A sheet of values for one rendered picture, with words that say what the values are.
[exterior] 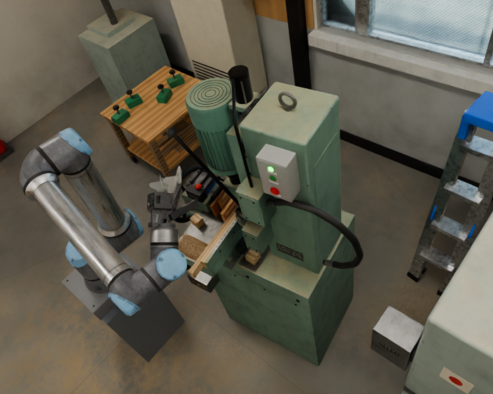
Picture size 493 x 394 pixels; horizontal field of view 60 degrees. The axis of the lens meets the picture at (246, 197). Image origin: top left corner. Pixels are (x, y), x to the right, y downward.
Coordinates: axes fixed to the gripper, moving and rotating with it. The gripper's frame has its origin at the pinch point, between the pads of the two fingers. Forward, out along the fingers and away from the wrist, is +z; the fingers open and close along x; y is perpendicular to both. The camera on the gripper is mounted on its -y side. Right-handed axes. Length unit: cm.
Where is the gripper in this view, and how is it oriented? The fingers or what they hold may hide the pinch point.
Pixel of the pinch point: (171, 169)
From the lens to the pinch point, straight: 148.3
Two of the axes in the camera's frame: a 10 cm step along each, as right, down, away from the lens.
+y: -8.3, -0.7, -5.6
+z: -0.1, -9.9, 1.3
